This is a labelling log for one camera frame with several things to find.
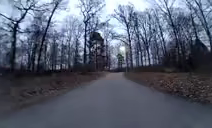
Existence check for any wood of bare trees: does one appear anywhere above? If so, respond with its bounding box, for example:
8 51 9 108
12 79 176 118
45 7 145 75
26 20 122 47
110 0 212 74
0 0 112 75

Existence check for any leaf-covered brown ground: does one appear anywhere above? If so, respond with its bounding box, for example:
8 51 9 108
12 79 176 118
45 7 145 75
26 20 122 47
123 70 212 105
0 71 109 118

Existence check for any dark evergreen tree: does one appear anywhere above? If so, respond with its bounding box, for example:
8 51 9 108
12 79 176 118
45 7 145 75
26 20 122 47
87 31 107 72

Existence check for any grey asphalt path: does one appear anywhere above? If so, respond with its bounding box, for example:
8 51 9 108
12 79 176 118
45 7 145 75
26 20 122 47
0 72 212 128

